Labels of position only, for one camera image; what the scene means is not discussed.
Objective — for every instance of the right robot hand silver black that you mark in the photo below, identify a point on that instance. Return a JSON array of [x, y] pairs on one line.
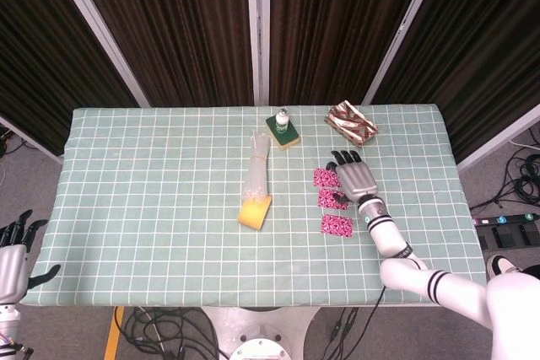
[[358, 178]]

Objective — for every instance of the black white shoe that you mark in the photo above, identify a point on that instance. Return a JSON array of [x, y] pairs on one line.
[[502, 266]]

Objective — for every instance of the clear plastic bag bundle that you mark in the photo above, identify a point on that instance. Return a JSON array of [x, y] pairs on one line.
[[258, 166]]

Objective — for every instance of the pink patterned card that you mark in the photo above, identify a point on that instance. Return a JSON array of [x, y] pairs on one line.
[[327, 200], [325, 178], [336, 226]]

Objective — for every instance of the gold red snack packet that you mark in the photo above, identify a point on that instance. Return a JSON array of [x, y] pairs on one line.
[[350, 124]]

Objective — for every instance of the white grey robot base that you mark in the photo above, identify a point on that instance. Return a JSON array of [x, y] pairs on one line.
[[261, 334]]

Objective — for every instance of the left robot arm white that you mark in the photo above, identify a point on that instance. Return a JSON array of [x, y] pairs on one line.
[[8, 326]]

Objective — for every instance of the yellow floor tape strip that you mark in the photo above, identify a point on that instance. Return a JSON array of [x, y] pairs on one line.
[[114, 334]]

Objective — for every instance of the black foot pedal box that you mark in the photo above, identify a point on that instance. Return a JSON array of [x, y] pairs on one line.
[[510, 231]]

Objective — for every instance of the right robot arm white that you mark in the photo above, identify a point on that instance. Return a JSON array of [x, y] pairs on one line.
[[413, 275]]

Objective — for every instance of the white partition frame post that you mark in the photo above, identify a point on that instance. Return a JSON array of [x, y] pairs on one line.
[[101, 31], [401, 35], [258, 31]]

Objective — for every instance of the dark brown curtain panel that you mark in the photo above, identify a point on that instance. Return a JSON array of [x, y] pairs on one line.
[[337, 27], [485, 48], [169, 27], [38, 60]]

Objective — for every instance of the green yellow scrub sponge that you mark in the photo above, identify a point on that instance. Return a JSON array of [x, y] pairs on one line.
[[289, 138]]

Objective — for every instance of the small white bottle green label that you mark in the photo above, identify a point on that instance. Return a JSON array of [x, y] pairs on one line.
[[282, 121]]

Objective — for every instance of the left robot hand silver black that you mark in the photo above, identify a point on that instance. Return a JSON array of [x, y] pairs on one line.
[[12, 263]]

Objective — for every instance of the green checked tablecloth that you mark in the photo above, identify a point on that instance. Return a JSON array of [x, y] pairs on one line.
[[169, 229]]

